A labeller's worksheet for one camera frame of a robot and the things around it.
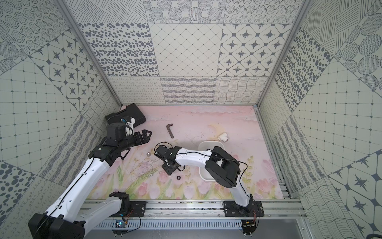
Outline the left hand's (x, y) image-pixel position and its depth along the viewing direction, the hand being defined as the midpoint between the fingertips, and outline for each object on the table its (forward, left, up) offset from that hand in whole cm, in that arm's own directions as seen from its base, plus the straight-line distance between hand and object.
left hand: (143, 131), depth 77 cm
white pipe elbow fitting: (+11, -47, -21) cm, 52 cm away
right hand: (-10, -14, -22) cm, 29 cm away
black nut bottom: (-16, -18, -23) cm, 34 cm away
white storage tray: (-15, -33, -20) cm, 41 cm away
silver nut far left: (-2, +2, -22) cm, 23 cm away
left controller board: (-38, +9, -25) cm, 46 cm away
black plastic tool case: (+31, +22, -17) cm, 42 cm away
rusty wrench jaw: (+20, -7, -22) cm, 31 cm away
